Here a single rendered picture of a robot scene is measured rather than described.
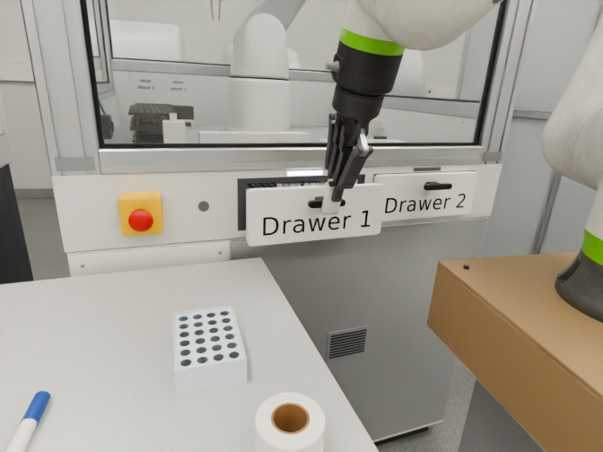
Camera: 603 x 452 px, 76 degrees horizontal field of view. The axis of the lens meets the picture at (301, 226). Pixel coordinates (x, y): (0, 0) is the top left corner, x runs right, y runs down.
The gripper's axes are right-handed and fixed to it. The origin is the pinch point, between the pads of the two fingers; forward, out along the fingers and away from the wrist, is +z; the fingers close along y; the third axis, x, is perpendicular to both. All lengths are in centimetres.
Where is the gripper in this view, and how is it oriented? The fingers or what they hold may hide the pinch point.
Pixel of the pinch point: (332, 196)
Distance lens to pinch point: 70.4
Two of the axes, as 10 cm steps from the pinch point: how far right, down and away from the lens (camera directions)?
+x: 9.4, -0.8, 3.3
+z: -1.6, 7.7, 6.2
